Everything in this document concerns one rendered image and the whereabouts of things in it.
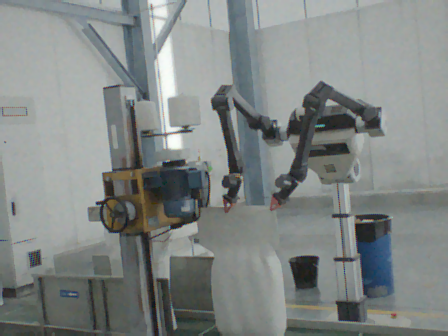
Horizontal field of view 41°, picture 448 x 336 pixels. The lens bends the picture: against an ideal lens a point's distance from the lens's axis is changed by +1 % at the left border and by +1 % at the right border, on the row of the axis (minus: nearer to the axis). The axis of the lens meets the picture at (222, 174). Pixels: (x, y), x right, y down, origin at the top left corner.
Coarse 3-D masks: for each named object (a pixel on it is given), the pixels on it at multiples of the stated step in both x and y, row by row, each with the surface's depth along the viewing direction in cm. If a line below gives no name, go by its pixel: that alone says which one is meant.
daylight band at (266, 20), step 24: (96, 0) 862; (192, 0) 1077; (216, 0) 1149; (264, 0) 1172; (288, 0) 1146; (312, 0) 1121; (336, 0) 1097; (360, 0) 1075; (384, 0) 1053; (216, 24) 1143; (264, 24) 1177
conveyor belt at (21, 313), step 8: (0, 312) 427; (8, 312) 426; (16, 312) 423; (24, 312) 421; (32, 312) 418; (8, 320) 404; (16, 320) 402; (24, 320) 400; (32, 320) 397; (176, 320) 362; (184, 320) 361; (192, 320) 359; (200, 320) 357; (208, 320) 355; (176, 328) 346; (184, 328) 345; (192, 328) 343; (200, 328) 342; (208, 328) 340; (216, 328) 339; (288, 328) 326; (296, 328) 324; (304, 328) 323
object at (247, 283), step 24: (216, 216) 323; (240, 216) 315; (264, 216) 306; (216, 240) 325; (240, 240) 317; (264, 240) 307; (216, 264) 319; (240, 264) 310; (264, 264) 304; (216, 288) 320; (240, 288) 310; (264, 288) 304; (216, 312) 321; (240, 312) 312; (264, 312) 304
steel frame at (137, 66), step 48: (0, 0) 690; (48, 0) 756; (144, 0) 895; (240, 0) 1169; (96, 48) 832; (144, 48) 888; (240, 48) 1179; (144, 96) 907; (144, 144) 919; (240, 144) 1184
